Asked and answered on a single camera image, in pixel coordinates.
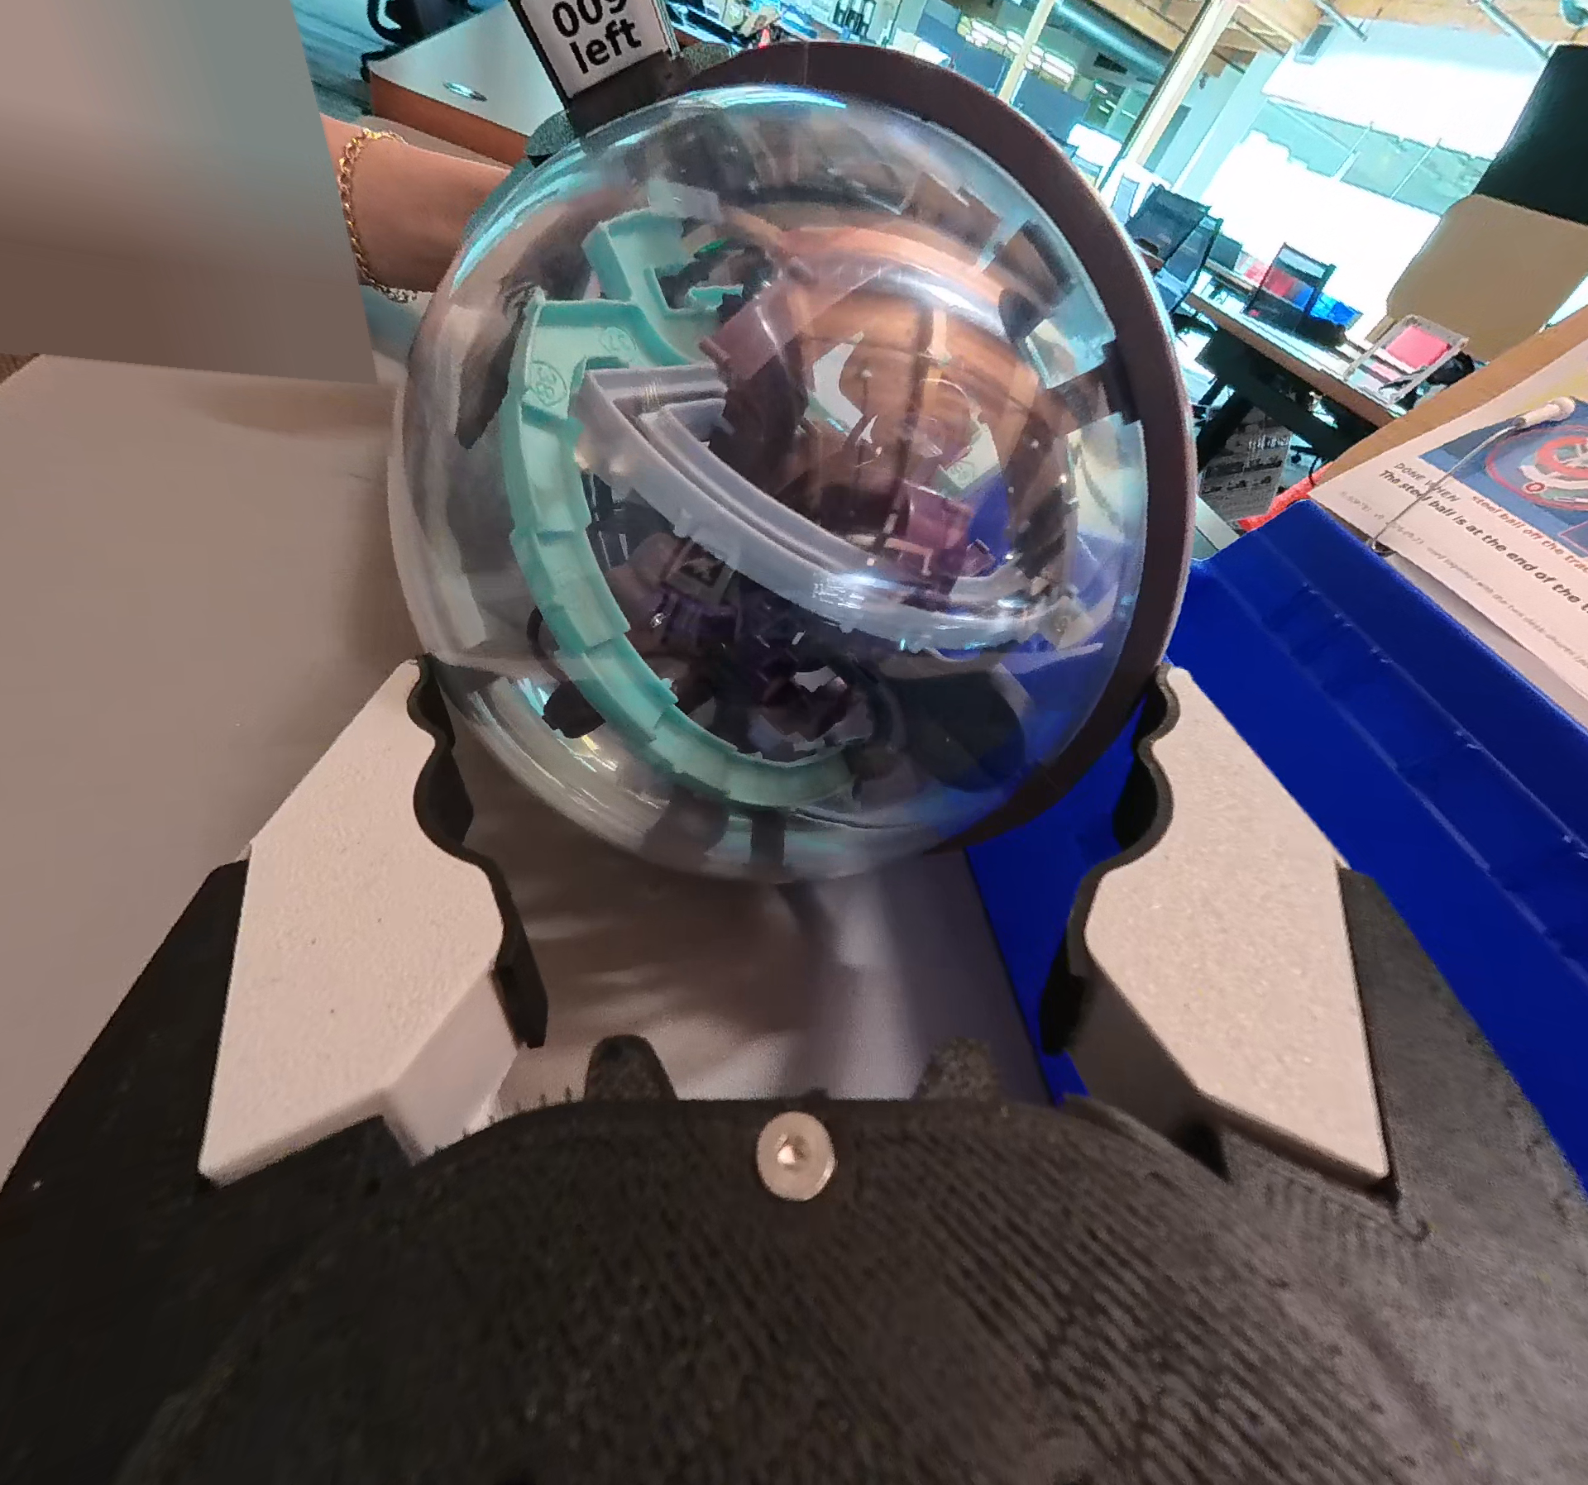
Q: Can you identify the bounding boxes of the long wooden desk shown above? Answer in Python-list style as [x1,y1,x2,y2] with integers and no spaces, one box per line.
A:
[1184,270,1404,433]

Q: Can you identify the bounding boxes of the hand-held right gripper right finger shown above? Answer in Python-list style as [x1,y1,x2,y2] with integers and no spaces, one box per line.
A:
[1039,663,1393,1189]

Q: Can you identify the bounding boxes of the black hanging panel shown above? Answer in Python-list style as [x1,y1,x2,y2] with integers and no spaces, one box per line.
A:
[1476,43,1588,218]

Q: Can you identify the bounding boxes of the black mesh office chair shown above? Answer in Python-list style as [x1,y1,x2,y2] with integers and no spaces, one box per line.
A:
[1240,244,1328,326]
[1122,182,1223,271]

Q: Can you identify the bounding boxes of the gold chain bracelet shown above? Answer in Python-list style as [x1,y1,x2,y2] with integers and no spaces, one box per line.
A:
[338,127,422,306]

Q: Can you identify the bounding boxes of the red acrylic frame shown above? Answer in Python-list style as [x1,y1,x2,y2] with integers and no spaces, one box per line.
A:
[1345,316,1471,407]

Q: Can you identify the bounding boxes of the instruction sheet on board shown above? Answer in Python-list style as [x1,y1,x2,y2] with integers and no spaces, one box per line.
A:
[1290,313,1588,519]

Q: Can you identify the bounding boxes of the beige hanging panel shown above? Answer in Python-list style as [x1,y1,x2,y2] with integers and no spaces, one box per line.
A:
[1395,196,1588,361]

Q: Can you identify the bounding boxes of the printed instruction sheet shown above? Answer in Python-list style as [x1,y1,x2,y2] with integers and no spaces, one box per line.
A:
[1307,393,1588,693]

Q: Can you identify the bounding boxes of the blue plastic bin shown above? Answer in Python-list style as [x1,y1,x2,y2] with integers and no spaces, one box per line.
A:
[967,490,1588,1201]

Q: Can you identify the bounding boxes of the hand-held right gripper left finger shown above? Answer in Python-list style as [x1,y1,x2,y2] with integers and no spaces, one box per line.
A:
[195,656,549,1186]

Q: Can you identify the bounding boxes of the clear plastic maze ball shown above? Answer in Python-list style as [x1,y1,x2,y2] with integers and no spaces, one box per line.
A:
[395,39,1197,885]

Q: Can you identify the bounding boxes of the person's left hand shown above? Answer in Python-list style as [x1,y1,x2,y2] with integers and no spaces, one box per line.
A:
[369,132,512,294]

